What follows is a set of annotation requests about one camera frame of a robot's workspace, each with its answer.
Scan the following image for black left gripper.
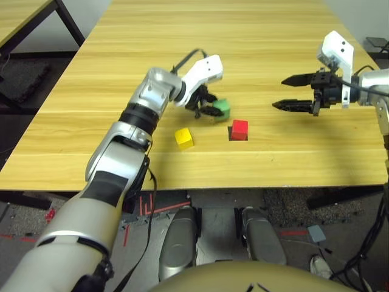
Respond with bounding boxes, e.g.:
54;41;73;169
185;85;225;120

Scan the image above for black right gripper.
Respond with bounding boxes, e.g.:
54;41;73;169
272;69;346;117

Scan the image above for green block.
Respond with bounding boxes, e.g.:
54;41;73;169
212;97;232;123

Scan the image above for yellow block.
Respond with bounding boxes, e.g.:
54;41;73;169
174;127;196;151

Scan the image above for red block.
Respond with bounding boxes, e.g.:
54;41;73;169
228;119;249;142

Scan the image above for black flat floor object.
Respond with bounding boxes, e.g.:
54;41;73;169
365;36;389;61

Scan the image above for black table support bar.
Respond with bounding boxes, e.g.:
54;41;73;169
0;190;53;210
306;186;386;210

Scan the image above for grey robot left foot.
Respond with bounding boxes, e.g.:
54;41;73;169
159;206;199;282

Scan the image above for grey robot foot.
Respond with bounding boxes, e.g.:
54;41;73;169
241;206;287;266
159;206;199;282

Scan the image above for grey robot right foot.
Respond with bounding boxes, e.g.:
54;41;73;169
241;206;287;266

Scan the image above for grey square floor pad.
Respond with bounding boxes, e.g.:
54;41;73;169
306;224;327;243

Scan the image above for olive robot torso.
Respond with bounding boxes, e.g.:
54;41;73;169
148;260;352;292

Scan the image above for white shoe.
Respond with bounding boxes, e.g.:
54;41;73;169
309;254;332;279

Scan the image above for black floor mat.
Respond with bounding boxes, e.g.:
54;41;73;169
0;59;52;104

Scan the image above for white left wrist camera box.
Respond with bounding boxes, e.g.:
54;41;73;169
174;54;224;108

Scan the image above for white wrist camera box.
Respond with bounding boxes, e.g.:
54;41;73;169
316;30;356;110
174;54;224;108

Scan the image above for black left wrist camera cable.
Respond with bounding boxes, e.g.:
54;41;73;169
170;48;210;75

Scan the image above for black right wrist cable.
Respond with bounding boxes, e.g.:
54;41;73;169
331;64;389;98

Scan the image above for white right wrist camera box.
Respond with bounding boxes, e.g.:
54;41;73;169
316;30;356;110

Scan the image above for black left arm hanging cable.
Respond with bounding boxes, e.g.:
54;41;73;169
112;153;159;292

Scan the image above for black floor cable bundle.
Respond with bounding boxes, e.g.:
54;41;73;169
329;182;389;292

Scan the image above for wooden side table black frame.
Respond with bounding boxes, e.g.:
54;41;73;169
0;0;86;58

